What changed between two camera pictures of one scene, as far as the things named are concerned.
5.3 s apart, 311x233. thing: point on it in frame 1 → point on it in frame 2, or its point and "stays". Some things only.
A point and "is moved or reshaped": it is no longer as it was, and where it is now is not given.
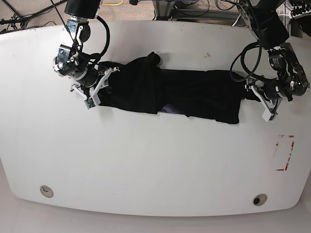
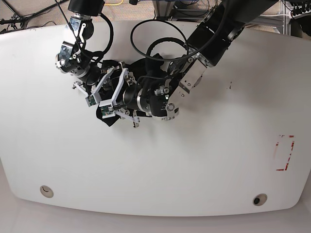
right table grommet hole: (259, 200) stays
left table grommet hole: (46, 191) stays
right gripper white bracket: (249, 94) → (108, 106)
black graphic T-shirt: (141, 86) is moved or reshaped
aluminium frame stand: (163, 9) stays
